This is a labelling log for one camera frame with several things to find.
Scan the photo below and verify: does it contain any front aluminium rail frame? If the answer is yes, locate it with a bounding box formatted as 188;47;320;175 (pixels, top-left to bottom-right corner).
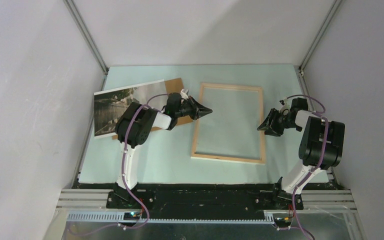
44;183;367;240

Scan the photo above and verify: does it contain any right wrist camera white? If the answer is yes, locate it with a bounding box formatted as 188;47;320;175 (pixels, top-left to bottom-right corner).
279;98;290;116

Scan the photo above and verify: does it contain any brown backing board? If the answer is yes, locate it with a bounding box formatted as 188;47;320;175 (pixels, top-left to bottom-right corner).
112;77;195;141

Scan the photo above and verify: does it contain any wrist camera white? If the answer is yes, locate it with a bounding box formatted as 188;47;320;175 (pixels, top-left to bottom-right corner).
180;88;189;99
279;98;290;116

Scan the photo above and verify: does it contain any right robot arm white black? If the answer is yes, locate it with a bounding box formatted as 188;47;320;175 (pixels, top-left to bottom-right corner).
257;94;346;209

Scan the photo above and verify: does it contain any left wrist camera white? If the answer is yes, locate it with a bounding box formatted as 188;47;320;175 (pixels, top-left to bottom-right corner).
180;88;189;99

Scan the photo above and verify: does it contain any light wooden picture frame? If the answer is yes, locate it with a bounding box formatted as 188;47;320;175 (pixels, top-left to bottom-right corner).
190;82;267;165

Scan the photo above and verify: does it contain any right aluminium corner rail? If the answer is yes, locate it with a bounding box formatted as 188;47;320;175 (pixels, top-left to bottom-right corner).
298;0;344;75

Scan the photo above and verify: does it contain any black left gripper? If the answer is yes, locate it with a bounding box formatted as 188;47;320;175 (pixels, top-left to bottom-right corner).
175;96;213;121

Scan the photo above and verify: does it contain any left aluminium corner rail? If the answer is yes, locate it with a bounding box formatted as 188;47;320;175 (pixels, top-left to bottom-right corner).
63;0;109;75

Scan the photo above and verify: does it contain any printed photo with white border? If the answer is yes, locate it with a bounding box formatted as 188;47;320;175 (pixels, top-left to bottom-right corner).
93;79;168;139

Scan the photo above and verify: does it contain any aluminium corner rail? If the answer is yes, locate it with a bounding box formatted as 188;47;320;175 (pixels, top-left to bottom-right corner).
298;0;344;75
63;0;109;75

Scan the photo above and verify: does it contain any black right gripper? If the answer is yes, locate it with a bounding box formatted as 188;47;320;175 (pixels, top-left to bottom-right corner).
257;108;300;137

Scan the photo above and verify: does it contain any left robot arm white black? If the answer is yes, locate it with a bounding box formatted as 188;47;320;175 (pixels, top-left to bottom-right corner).
114;90;213;208

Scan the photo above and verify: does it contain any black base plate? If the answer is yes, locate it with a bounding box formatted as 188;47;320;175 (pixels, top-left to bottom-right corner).
106;183;304;221

